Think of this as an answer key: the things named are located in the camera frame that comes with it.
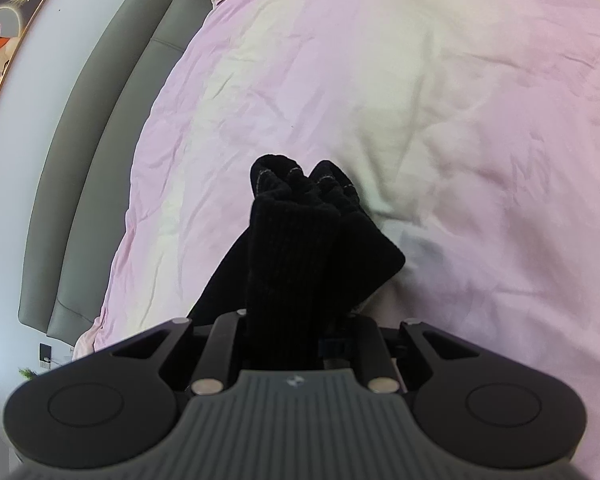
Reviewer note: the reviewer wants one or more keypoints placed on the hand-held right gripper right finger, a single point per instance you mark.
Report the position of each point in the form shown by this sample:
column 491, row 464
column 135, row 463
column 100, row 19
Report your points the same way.
column 367, row 345

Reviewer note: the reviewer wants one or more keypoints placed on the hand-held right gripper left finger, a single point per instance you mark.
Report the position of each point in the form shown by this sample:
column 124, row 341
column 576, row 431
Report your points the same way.
column 225, row 342

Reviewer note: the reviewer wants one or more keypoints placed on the black pants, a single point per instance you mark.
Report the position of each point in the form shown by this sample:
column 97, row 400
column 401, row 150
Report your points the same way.
column 290, row 260

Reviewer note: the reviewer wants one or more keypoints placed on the green plant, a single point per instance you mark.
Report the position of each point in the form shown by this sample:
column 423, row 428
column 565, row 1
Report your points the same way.
column 30, row 374

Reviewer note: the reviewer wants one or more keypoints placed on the grey padded headboard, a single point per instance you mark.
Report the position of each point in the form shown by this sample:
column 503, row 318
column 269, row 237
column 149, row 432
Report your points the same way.
column 105, row 160

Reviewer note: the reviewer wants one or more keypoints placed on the pink floral bed sheet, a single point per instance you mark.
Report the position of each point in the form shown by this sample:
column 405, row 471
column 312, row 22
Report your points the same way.
column 380, row 85

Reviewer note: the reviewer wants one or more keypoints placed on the wall poster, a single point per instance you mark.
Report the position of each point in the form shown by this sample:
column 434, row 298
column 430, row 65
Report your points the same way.
column 0, row 45

